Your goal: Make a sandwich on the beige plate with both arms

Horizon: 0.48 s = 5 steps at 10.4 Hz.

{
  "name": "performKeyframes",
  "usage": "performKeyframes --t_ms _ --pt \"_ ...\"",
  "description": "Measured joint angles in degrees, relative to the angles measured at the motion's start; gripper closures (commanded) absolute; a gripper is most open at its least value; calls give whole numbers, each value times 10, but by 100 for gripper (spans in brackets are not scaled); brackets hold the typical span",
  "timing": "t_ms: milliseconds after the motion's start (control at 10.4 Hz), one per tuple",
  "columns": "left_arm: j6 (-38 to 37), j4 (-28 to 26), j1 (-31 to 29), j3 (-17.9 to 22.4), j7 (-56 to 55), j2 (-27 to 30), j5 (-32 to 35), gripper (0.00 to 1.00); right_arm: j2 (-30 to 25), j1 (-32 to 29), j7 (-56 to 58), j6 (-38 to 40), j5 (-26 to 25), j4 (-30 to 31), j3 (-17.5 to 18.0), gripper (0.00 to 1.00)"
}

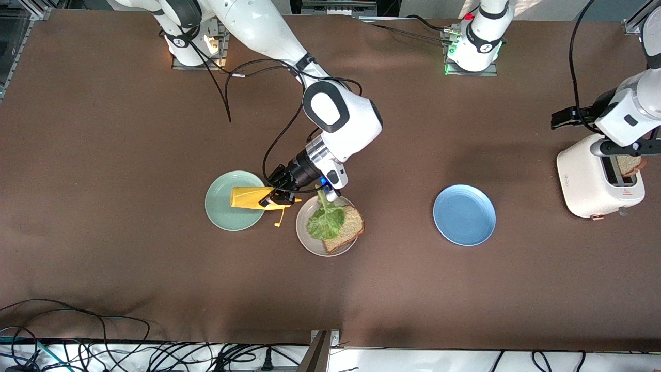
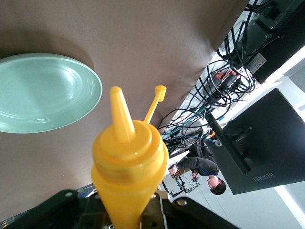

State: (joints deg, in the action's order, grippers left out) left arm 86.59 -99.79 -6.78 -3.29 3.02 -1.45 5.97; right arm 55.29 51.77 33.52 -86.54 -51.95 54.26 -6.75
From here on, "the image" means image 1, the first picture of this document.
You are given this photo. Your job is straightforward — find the aluminium profile with bracket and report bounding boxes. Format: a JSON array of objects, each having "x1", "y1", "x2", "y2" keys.
[{"x1": 297, "y1": 329, "x2": 341, "y2": 372}]

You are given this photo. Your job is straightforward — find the blue plate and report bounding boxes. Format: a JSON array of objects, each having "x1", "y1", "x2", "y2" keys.
[{"x1": 433, "y1": 184, "x2": 497, "y2": 247}]

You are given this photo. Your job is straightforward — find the yellow squeeze bottle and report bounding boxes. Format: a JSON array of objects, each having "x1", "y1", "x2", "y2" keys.
[{"x1": 230, "y1": 186, "x2": 303, "y2": 228}]

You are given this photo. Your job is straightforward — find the black looping floor cable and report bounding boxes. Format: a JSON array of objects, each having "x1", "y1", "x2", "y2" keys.
[{"x1": 0, "y1": 299, "x2": 151, "y2": 362}]

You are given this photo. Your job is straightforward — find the teal cable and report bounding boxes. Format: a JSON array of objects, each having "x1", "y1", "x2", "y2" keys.
[{"x1": 0, "y1": 336, "x2": 70, "y2": 371}]

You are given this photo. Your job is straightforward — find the mint green plate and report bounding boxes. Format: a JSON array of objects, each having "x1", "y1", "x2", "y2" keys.
[{"x1": 204, "y1": 170, "x2": 269, "y2": 231}]

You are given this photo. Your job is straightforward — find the grey slotted metal unit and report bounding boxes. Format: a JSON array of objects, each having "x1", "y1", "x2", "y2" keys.
[{"x1": 302, "y1": 0, "x2": 377, "y2": 15}]

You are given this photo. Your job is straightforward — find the black base cable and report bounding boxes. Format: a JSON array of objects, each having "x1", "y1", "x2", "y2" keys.
[{"x1": 361, "y1": 14, "x2": 468, "y2": 43}]

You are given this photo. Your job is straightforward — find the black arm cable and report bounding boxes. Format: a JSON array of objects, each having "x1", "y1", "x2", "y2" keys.
[
  {"x1": 568, "y1": 0, "x2": 601, "y2": 130},
  {"x1": 181, "y1": 26, "x2": 363, "y2": 194}
]

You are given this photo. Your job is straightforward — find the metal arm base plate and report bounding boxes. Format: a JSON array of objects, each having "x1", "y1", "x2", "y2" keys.
[
  {"x1": 443, "y1": 28, "x2": 499, "y2": 77},
  {"x1": 171, "y1": 22, "x2": 231, "y2": 70}
]

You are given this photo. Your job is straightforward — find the black equipment housing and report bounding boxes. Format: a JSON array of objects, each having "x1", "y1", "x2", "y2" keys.
[{"x1": 289, "y1": 0, "x2": 401, "y2": 16}]

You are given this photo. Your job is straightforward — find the brown bread slice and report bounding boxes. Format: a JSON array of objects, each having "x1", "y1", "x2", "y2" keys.
[
  {"x1": 323, "y1": 206, "x2": 366, "y2": 254},
  {"x1": 617, "y1": 155, "x2": 648, "y2": 179}
]

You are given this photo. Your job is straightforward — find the short aluminium profile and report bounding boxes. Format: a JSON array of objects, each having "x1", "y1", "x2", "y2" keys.
[{"x1": 622, "y1": 4, "x2": 653, "y2": 36}]

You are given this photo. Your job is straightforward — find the aluminium frame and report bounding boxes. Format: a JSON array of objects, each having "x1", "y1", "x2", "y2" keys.
[{"x1": 0, "y1": 0, "x2": 57, "y2": 101}]

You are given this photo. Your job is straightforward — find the brown table cloth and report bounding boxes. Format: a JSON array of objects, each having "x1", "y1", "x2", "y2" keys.
[{"x1": 0, "y1": 9, "x2": 661, "y2": 352}]

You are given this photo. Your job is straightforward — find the green lettuce leaf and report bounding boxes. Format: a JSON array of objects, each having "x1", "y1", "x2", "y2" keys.
[{"x1": 307, "y1": 187, "x2": 345, "y2": 241}]

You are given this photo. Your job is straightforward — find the white toaster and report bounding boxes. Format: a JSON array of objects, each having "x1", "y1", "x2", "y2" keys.
[{"x1": 557, "y1": 133, "x2": 646, "y2": 220}]

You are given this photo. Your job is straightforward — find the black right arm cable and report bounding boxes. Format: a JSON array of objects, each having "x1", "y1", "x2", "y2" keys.
[{"x1": 181, "y1": 26, "x2": 363, "y2": 194}]

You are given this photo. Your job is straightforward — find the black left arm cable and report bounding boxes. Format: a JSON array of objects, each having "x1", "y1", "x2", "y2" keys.
[{"x1": 568, "y1": 0, "x2": 601, "y2": 130}]

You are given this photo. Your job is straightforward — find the beige plate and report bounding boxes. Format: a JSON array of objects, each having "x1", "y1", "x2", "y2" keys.
[{"x1": 295, "y1": 193, "x2": 361, "y2": 257}]

